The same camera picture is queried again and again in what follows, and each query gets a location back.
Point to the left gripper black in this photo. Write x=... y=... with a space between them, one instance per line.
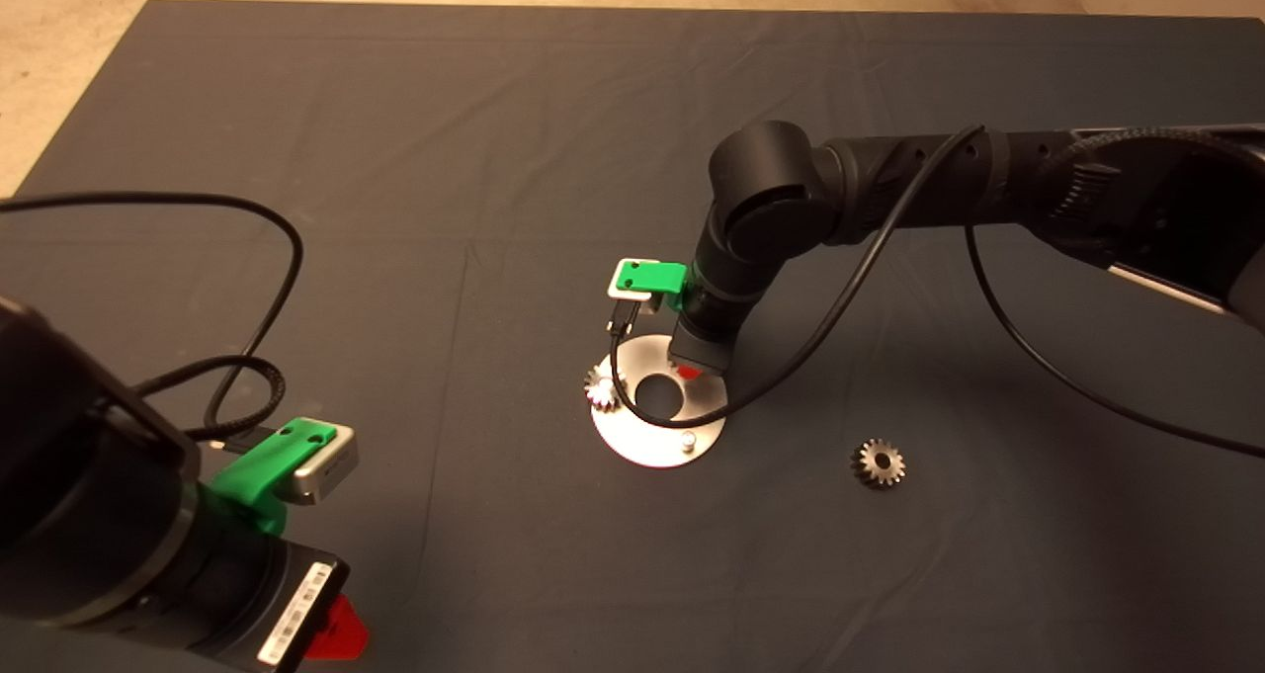
x=247 y=599

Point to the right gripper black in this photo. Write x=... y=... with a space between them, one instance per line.
x=704 y=342

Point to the small steel planetary gear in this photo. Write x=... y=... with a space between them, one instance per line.
x=599 y=389
x=865 y=470

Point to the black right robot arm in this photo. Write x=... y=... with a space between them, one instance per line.
x=889 y=184

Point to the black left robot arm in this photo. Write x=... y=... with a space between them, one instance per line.
x=79 y=475

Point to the round metal carrier plate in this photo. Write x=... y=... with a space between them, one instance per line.
x=652 y=446

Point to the dark grey table cloth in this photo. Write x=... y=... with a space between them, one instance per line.
x=494 y=110

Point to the small silver camera box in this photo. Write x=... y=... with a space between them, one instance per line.
x=642 y=302
x=328 y=470

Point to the bright green camera mount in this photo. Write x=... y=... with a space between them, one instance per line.
x=647 y=278
x=259 y=470

